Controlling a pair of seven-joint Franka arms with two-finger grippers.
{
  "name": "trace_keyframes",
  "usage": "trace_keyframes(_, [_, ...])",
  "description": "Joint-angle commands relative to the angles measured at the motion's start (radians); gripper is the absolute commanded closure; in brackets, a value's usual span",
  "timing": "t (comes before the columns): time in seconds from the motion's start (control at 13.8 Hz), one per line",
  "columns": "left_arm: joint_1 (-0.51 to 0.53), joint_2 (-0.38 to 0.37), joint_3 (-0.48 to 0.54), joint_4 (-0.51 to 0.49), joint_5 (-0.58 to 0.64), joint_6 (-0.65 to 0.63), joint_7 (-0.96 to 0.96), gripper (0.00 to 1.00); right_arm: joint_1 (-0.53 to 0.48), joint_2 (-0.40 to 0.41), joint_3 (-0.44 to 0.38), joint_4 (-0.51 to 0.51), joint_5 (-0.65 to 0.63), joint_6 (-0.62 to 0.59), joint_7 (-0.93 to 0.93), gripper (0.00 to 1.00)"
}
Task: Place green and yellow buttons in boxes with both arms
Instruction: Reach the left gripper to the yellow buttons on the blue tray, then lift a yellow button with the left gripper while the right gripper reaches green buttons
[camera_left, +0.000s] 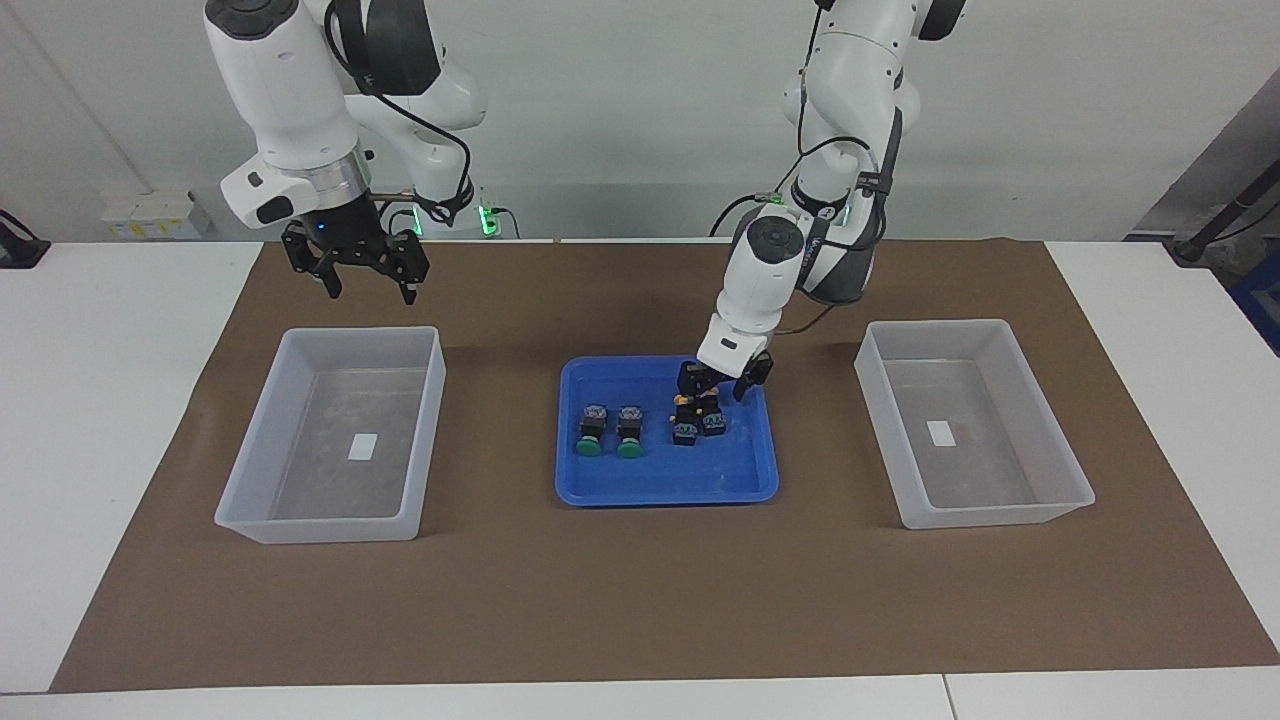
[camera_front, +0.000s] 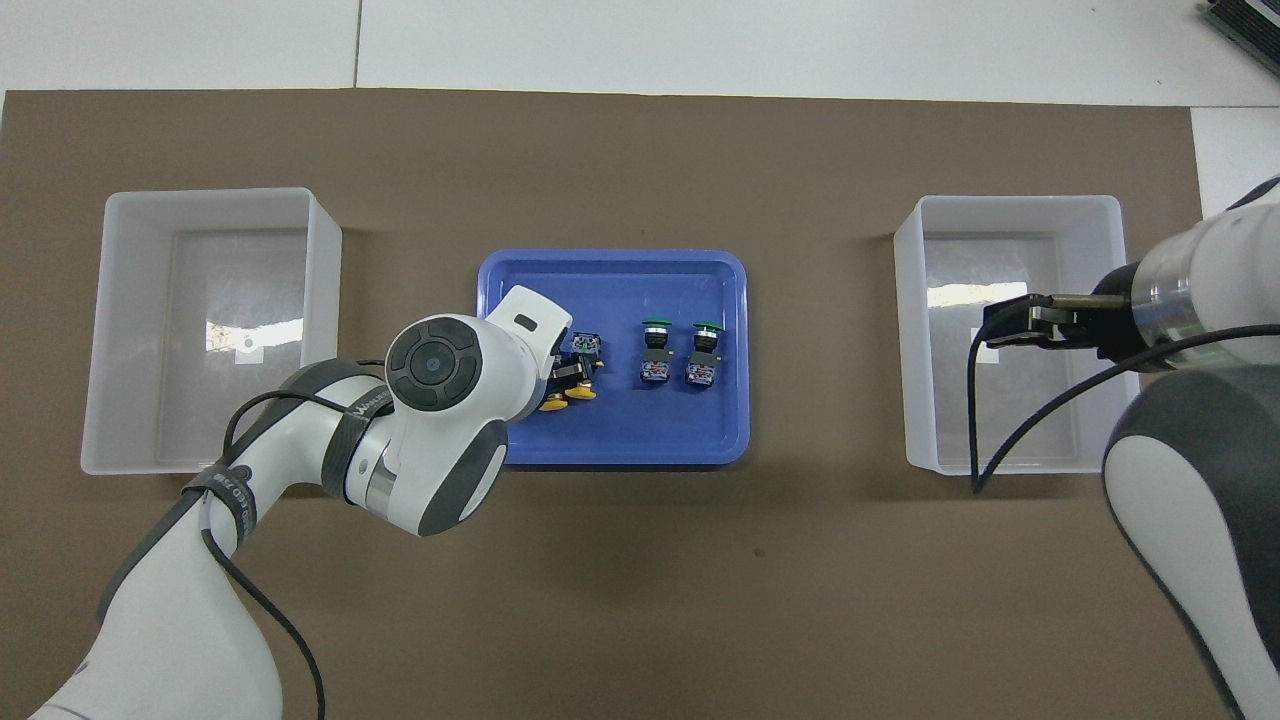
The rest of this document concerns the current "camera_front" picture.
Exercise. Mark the blue plastic tray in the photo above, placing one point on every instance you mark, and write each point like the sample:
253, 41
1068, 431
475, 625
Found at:
640, 430

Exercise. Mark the small white sticker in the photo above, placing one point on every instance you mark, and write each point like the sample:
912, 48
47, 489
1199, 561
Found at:
988, 355
248, 350

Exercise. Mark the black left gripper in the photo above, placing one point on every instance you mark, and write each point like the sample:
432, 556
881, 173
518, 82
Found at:
555, 375

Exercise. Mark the green push button switch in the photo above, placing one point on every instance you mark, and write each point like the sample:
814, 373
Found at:
655, 355
704, 350

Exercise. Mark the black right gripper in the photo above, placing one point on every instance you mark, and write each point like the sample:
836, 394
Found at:
1105, 325

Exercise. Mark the brown table mat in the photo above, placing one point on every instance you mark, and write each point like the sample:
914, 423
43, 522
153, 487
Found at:
700, 600

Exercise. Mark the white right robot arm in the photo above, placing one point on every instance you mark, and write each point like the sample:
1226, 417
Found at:
1190, 560

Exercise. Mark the dark grey electronic device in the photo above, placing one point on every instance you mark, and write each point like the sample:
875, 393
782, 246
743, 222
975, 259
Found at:
1250, 18

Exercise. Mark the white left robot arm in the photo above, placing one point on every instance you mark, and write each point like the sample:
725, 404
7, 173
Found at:
440, 430

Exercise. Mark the translucent white plastic box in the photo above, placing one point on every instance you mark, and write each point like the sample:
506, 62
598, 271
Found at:
150, 400
1020, 420

